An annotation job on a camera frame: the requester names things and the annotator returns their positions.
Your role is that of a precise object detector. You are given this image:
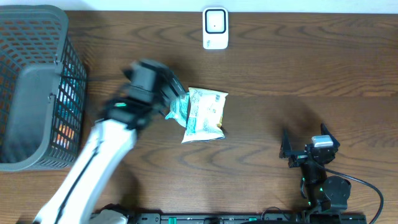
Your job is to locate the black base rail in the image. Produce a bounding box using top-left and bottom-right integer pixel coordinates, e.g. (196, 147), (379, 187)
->
(93, 212), (368, 224)

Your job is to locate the orange tissue pack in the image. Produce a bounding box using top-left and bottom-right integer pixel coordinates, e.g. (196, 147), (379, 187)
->
(53, 124), (75, 149)

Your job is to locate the grey plastic mesh basket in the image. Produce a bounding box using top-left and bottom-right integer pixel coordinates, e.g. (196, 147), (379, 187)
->
(1, 5), (87, 172)

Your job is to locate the cream snack bag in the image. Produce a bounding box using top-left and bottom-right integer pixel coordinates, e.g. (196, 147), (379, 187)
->
(182, 87), (228, 144)

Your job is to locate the teal snack packet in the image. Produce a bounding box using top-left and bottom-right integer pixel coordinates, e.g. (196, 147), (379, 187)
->
(165, 92), (190, 128)

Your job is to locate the blue mouthwash bottle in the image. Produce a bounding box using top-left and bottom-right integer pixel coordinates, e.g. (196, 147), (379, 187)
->
(55, 75), (81, 123)

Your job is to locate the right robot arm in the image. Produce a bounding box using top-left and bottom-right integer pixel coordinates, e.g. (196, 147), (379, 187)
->
(279, 124), (351, 213)

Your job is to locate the white barcode scanner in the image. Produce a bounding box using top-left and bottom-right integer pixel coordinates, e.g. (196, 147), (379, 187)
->
(202, 7), (229, 50)

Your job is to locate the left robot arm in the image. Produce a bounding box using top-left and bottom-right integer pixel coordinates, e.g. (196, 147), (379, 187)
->
(34, 59), (185, 223)

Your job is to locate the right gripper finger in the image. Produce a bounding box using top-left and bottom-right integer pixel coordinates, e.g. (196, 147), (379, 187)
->
(320, 123), (340, 147)
(279, 129), (292, 159)

